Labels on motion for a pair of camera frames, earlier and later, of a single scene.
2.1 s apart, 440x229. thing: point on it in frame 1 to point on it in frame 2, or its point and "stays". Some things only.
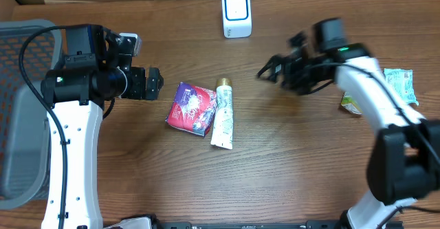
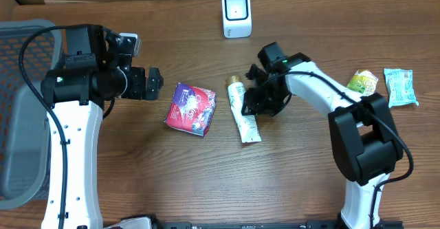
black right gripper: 289,65 to 254,101
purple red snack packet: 192,108 stays
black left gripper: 156,81 stays
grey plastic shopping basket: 24,117 stays
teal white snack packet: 402,80 stays
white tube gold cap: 223,129 to 247,124
